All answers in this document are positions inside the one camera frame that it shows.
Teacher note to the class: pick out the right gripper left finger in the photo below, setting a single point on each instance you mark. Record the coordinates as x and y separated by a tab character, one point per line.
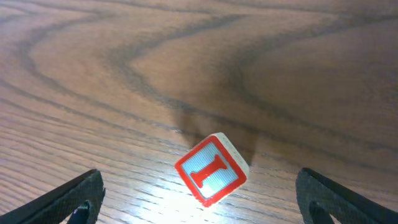
79	200

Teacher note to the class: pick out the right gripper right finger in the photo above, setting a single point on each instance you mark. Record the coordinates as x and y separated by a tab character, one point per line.
322	200

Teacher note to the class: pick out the red letter I block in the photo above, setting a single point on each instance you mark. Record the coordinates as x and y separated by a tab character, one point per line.
213	169

